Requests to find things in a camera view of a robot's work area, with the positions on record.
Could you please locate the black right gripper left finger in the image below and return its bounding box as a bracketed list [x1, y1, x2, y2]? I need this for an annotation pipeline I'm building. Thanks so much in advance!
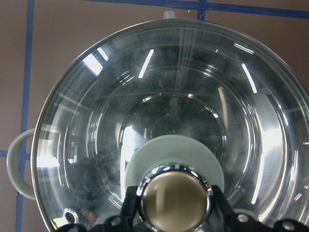
[104, 186, 140, 232]

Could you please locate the pale green electric pot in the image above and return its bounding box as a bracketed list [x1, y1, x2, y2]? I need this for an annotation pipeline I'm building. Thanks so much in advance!
[6, 11, 309, 201]

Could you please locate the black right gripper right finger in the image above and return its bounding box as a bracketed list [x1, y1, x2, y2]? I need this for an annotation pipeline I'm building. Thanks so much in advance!
[207, 185, 266, 232]

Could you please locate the glass pot lid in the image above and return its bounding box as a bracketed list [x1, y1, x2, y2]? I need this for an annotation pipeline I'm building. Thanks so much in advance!
[31, 19, 309, 232]

